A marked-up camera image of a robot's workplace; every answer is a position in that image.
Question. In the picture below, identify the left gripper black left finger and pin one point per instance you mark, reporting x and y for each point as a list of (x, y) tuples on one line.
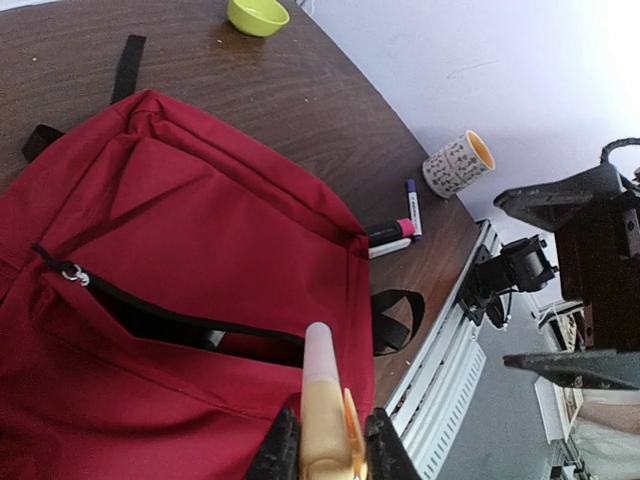
[(278, 454)]

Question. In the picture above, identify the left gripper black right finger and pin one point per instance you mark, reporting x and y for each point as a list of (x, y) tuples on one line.
[(386, 456)]

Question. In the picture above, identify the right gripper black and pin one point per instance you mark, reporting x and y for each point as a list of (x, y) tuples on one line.
[(598, 250)]

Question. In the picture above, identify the beige highlighter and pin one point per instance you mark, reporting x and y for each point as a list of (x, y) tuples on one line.
[(332, 443)]

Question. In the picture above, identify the red backpack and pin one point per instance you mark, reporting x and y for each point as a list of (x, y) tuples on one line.
[(129, 237)]

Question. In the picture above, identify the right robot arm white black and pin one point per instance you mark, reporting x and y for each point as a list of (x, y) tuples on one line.
[(528, 270)]

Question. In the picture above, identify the patterned mug orange inside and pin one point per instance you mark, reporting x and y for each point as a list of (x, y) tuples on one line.
[(458, 165)]

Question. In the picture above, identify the purple white marker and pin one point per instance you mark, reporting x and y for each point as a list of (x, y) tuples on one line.
[(414, 209)]

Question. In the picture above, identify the pink black highlighter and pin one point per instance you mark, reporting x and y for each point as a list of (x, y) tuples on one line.
[(389, 231)]

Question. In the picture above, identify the pink white marker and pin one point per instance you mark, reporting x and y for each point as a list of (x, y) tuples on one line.
[(388, 248)]

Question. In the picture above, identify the lime green bowl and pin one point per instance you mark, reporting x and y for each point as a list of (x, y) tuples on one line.
[(257, 18)]

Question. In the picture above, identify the front aluminium rail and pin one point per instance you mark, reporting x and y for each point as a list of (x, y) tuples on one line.
[(429, 404)]

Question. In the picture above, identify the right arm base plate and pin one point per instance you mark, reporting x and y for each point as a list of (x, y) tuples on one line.
[(482, 288)]

